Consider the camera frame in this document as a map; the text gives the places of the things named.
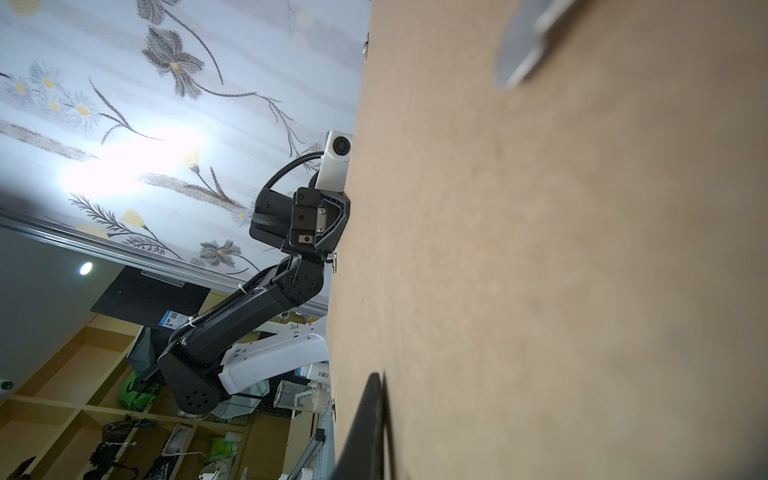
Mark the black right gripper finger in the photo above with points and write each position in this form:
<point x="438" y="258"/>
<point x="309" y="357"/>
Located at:
<point x="362" y="457"/>

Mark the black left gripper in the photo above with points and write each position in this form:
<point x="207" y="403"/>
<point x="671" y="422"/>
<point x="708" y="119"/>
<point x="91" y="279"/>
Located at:
<point x="310" y="222"/>

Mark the brown wooden backing board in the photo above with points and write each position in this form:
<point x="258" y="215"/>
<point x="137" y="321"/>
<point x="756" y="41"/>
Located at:
<point x="568" y="279"/>

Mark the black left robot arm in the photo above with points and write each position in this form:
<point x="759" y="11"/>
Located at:
<point x="193" y="363"/>

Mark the wooden shelf unit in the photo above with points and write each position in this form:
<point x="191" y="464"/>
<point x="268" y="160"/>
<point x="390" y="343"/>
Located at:
<point x="54" y="422"/>

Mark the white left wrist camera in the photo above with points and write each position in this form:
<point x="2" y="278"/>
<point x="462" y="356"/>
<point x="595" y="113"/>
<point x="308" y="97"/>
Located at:
<point x="333" y="171"/>

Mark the black wall panel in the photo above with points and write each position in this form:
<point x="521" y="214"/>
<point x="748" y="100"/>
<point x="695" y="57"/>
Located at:
<point x="150" y="300"/>

